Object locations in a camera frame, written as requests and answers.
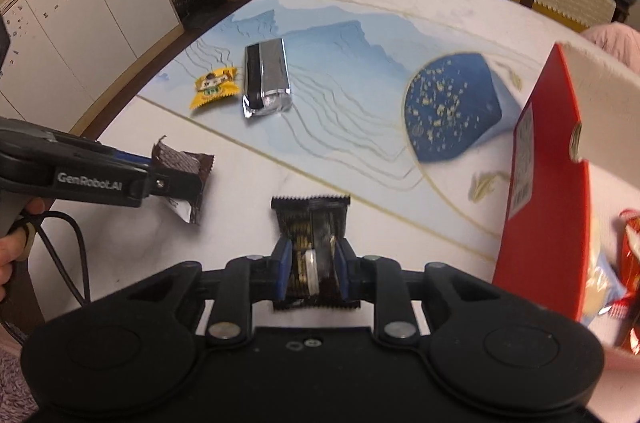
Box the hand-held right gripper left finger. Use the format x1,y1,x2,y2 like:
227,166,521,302
131,237,294,346

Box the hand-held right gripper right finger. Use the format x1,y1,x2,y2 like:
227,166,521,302
332,239,501,345

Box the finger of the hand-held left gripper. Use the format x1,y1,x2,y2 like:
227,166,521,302
145,155,207,204
102,147,157,168

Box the dark brown snack packet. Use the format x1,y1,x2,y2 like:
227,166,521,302
151,135,215,225

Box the black snack packet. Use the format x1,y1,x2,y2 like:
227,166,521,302
270,194,362,311

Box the red cardboard box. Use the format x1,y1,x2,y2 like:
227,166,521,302
492,42,640,404

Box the red snack packet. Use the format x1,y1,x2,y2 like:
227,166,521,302
612,209,640,351

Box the person's left hand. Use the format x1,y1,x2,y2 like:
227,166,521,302
0,198,48,303

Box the yellow snack packet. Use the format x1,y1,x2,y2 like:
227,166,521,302
188,67,240,111

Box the silver foil snack packet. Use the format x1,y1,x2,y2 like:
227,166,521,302
242,38,293,120

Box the white cabinet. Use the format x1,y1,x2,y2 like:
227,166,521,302
0,0,183,131

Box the pink fluffy cloth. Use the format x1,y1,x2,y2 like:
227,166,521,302
582,23,640,71

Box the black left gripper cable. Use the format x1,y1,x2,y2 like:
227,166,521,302
0,210,92,345

